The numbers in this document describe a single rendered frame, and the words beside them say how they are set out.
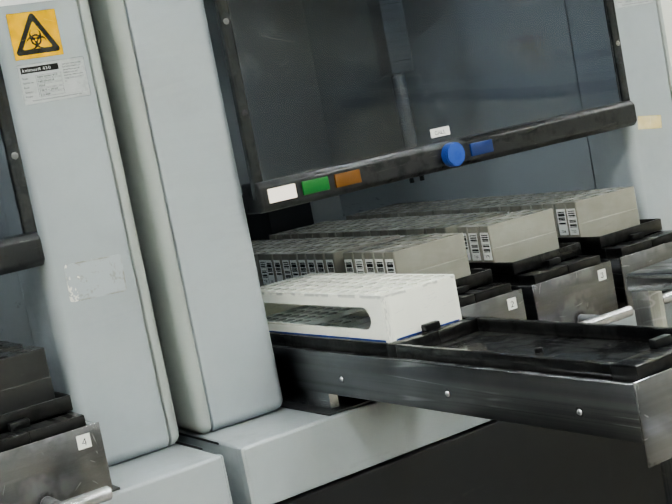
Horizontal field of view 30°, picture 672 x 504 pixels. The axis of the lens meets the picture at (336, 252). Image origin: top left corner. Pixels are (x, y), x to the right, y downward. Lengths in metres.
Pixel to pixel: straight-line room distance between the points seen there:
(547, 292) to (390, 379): 0.35
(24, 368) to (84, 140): 0.24
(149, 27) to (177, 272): 0.27
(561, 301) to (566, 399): 0.51
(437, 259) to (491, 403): 0.42
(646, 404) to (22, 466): 0.58
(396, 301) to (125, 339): 0.29
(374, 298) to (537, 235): 0.41
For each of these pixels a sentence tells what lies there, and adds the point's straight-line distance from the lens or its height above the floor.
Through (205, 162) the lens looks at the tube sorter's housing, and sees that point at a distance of 1.40.
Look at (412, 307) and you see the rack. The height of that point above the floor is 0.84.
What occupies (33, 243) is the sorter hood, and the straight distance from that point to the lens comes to 1.29.
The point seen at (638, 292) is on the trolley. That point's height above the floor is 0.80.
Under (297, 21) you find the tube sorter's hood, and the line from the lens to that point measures 1.46.
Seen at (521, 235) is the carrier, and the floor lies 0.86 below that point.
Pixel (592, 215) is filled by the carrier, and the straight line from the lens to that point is 1.72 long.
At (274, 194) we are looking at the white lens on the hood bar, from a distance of 1.40.
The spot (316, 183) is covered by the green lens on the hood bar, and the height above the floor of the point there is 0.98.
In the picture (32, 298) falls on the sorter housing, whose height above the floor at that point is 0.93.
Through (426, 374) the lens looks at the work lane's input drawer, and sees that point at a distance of 1.22.
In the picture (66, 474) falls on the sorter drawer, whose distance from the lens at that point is 1.25.
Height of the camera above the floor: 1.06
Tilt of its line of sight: 6 degrees down
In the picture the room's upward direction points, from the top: 11 degrees counter-clockwise
